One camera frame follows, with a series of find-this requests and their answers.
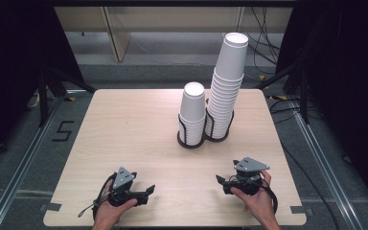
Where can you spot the short stack of white cups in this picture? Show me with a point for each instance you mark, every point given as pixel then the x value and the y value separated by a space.
pixel 192 105

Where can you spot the tall stack of white cups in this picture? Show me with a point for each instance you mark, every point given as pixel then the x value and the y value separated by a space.
pixel 231 60

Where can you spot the beige wooden board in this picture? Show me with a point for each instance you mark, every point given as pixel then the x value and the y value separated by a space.
pixel 118 35

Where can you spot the black metal stand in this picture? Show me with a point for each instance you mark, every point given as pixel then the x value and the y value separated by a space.
pixel 304 96
pixel 43 96

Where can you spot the person's right hand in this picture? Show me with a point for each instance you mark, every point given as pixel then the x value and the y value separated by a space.
pixel 260 202

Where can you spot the metal floor rail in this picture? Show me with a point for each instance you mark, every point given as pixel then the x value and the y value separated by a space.
pixel 329 172
pixel 19 179

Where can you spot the black curtain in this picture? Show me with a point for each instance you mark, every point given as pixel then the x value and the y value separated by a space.
pixel 348 64
pixel 9 64

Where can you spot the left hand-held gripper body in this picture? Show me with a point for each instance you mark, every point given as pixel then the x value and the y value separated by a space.
pixel 123 179

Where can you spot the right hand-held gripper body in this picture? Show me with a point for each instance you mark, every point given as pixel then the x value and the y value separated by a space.
pixel 250 165

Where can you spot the person's left hand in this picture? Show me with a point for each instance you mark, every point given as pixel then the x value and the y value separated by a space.
pixel 107 212

